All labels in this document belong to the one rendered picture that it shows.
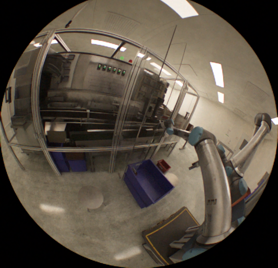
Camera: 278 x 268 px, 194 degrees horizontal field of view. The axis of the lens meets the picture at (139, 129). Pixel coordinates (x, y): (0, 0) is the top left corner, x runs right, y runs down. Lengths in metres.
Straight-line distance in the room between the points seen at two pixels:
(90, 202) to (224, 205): 1.04
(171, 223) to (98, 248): 0.92
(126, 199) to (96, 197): 0.48
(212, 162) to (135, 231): 1.20
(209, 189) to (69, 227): 1.40
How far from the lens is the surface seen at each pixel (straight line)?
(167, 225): 1.15
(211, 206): 0.37
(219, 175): 0.37
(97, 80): 1.29
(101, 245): 1.35
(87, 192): 1.09
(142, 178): 1.31
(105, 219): 1.28
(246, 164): 0.99
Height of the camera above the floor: 1.28
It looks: 24 degrees down
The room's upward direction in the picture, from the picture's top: 19 degrees clockwise
